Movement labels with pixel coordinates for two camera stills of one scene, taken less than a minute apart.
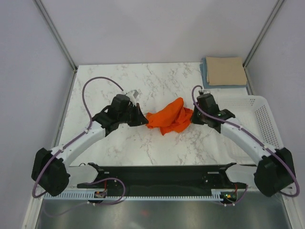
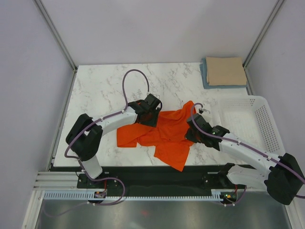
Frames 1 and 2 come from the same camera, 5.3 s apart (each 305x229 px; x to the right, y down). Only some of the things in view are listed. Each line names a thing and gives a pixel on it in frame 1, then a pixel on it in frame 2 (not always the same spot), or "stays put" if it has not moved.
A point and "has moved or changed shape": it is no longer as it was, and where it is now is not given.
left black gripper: [139, 119] to [153, 122]
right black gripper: [195, 119] to [188, 136]
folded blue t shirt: [203, 67] stays put
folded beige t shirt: [225, 71] stays put
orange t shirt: [173, 118] has moved or changed shape
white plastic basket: [254, 113] stays put
